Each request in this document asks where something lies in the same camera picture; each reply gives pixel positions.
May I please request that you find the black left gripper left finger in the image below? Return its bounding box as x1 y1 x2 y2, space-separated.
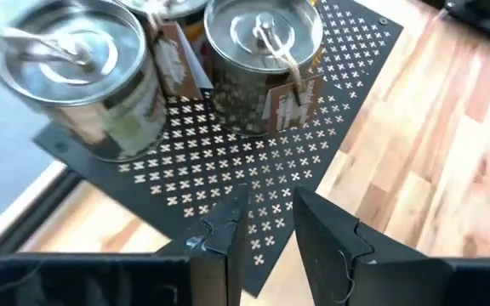
0 184 250 306

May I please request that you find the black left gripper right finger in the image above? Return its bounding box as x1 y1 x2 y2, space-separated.
292 185 490 306

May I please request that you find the orange-label silver candle tin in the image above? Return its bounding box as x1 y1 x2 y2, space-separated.
117 0 214 102

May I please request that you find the silver candle tin brown tag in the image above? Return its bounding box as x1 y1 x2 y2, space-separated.
203 0 326 138

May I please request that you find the green-label silver candle tin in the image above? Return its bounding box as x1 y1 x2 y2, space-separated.
0 0 168 163

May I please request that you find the black perforated metal shelf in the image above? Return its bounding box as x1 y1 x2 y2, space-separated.
31 0 404 298

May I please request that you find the black aluminium rig frame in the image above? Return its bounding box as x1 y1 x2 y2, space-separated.
0 167 83 258

